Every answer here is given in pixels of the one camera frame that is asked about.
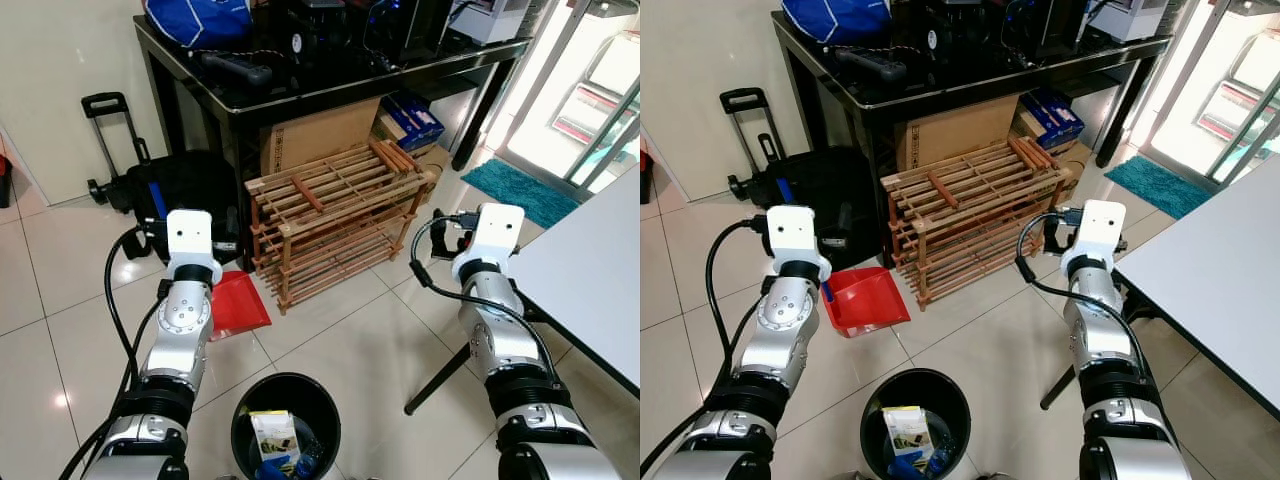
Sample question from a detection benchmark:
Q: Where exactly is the black trolley bag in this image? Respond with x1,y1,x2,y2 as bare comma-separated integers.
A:
719,87,883,273
81,91,243,267

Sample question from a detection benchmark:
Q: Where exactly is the blue printed box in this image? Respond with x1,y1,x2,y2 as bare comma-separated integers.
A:
384,92,447,152
1019,87,1087,149

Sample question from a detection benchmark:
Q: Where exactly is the teal floor mat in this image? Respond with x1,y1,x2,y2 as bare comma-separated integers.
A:
459,157,582,230
1102,154,1217,222

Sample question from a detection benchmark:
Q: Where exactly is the small brown cardboard box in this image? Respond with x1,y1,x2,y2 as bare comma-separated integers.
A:
373,113,453,183
1008,108,1097,183

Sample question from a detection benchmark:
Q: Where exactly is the blue crumpled trash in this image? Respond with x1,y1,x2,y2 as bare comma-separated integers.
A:
254,450,323,480
885,447,953,480

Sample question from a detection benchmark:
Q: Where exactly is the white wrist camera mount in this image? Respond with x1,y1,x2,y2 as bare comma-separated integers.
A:
764,205,834,282
451,203,527,283
1059,199,1128,281
164,209,224,287

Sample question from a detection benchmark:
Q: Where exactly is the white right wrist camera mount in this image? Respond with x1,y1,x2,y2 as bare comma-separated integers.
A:
1059,199,1128,281
451,203,527,283

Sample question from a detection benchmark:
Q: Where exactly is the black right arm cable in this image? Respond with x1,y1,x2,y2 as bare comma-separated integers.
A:
1015,207,1153,381
409,211,558,383

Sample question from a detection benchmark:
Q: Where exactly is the blue fabric bag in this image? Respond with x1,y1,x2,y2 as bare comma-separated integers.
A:
141,0,254,50
781,0,894,45

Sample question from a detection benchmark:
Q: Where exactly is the black power strip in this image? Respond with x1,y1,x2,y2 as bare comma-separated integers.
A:
198,51,274,88
833,46,909,84

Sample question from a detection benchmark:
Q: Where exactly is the black electronics pile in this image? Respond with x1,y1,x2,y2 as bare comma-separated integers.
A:
254,0,453,78
890,0,1089,73

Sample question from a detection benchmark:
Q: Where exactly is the black round rubbish bin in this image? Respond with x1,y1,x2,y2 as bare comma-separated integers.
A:
230,373,342,480
860,368,972,480

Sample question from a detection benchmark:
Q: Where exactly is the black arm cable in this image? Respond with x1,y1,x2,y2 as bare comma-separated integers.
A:
409,211,558,383
1015,207,1153,381
58,224,173,480
640,218,771,476

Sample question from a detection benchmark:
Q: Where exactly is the white printed carton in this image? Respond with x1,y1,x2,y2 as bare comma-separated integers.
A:
249,409,302,467
881,405,934,463

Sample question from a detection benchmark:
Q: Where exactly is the red plastic dustpan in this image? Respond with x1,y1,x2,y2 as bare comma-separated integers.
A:
820,265,912,339
209,270,273,342

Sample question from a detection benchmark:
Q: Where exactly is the wooden slatted shoe rack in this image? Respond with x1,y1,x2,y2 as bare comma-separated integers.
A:
244,139,442,315
879,134,1073,312

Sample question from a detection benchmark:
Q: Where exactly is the large brown cardboard box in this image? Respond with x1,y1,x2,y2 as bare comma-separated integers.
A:
259,97,384,177
894,92,1022,172

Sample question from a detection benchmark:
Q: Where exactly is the white folding table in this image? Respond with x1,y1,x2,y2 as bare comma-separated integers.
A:
404,165,641,417
1039,154,1280,422

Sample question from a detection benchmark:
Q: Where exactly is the grey box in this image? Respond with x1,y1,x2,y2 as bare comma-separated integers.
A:
444,0,532,47
1084,0,1172,42

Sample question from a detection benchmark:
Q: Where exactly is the black glossy table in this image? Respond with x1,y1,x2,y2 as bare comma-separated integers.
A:
769,9,1173,213
132,14,534,217

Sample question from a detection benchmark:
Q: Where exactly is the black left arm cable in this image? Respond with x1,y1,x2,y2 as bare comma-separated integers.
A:
58,224,173,480
640,218,771,476

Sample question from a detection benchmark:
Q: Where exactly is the sliding glass door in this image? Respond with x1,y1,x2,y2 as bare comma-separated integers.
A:
498,0,641,193
1128,0,1280,188

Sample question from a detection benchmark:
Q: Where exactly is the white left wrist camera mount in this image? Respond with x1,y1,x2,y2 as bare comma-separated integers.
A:
164,209,224,287
764,205,834,282

